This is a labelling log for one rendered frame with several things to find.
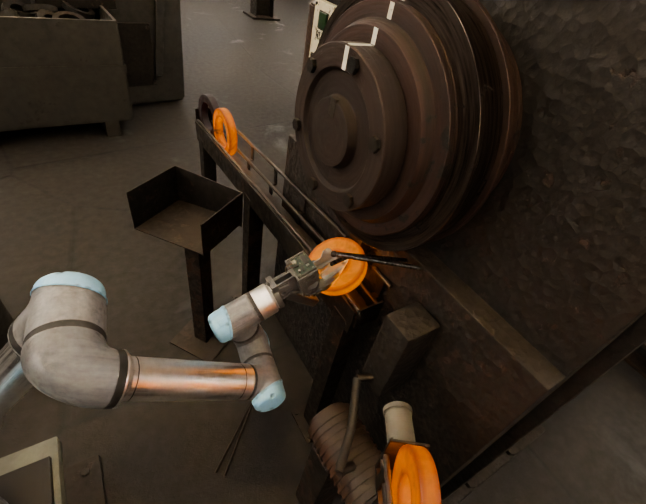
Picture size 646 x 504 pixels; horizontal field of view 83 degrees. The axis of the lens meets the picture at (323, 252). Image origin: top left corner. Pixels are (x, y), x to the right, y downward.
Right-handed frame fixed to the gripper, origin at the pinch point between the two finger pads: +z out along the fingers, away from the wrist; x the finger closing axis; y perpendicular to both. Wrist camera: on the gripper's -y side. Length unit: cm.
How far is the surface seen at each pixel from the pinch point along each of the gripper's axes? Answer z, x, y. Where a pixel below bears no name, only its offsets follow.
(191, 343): -56, 44, -60
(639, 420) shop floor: 93, -72, -117
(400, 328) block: -1.6, -24.3, 3.9
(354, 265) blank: 0.9, -3.1, 0.3
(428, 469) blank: -13.8, -46.6, 6.6
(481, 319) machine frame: 11.0, -32.7, 7.0
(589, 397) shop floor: 82, -55, -113
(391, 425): -13.3, -36.5, -3.8
